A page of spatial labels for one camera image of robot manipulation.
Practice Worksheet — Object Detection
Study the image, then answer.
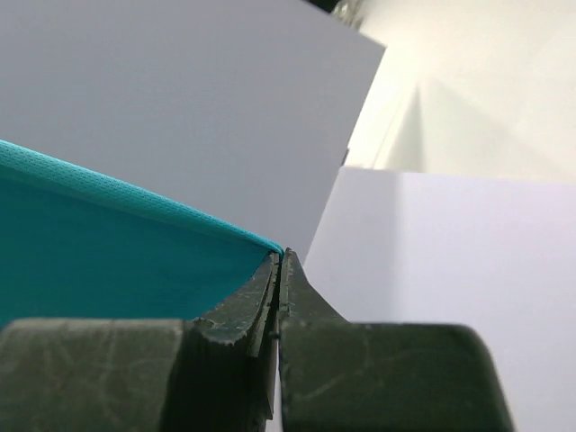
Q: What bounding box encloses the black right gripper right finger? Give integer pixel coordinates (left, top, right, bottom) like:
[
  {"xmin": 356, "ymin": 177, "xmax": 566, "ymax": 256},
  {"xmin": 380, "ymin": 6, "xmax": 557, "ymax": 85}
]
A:
[{"xmin": 279, "ymin": 249, "xmax": 514, "ymax": 431}]

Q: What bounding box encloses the teal t shirt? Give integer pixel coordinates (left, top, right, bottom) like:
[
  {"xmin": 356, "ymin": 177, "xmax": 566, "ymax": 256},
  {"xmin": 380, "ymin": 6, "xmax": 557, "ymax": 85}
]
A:
[{"xmin": 1, "ymin": 142, "xmax": 281, "ymax": 324}]

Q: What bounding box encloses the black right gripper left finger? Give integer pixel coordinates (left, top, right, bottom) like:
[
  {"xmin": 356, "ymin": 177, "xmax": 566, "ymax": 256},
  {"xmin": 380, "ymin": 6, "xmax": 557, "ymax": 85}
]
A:
[{"xmin": 1, "ymin": 253, "xmax": 280, "ymax": 431}]

